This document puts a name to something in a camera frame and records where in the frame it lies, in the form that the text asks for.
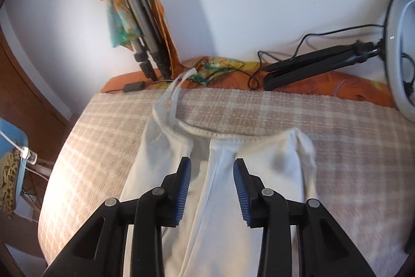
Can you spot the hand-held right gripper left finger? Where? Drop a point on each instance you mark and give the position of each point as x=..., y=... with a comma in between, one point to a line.
x=182, y=189

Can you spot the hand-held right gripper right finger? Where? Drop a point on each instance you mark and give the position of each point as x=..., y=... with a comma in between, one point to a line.
x=241, y=192

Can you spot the white pants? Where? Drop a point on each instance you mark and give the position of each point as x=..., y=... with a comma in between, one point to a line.
x=210, y=199

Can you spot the beige plaid blanket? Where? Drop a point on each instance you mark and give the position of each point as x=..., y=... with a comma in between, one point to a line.
x=340, y=150

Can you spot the black power adapter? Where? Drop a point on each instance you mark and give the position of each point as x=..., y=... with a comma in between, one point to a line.
x=133, y=87

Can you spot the orange patterned bedsheet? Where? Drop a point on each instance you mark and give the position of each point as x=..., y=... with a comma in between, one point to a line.
x=324, y=82

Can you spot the black folded light stand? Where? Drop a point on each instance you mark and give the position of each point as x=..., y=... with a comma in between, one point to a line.
x=311, y=64

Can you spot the blue chair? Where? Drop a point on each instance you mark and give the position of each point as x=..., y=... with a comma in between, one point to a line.
x=14, y=163

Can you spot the leopard print cloth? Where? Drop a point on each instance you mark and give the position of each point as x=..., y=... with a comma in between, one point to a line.
x=7, y=179

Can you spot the grey folded tripod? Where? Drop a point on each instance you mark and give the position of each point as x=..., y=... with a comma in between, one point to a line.
x=137, y=7

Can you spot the orange floral cloth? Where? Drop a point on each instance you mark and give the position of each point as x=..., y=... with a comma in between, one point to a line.
x=110, y=4

